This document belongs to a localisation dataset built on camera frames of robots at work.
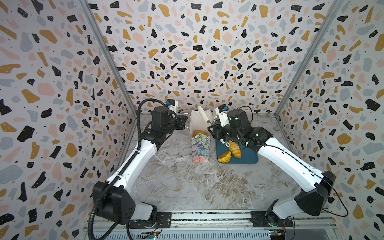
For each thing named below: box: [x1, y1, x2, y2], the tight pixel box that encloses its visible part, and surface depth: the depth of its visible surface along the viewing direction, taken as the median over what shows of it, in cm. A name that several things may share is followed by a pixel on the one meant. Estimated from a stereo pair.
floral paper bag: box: [190, 109, 213, 163], surface depth 86 cm
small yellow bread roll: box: [218, 151, 232, 163], surface depth 93 cm
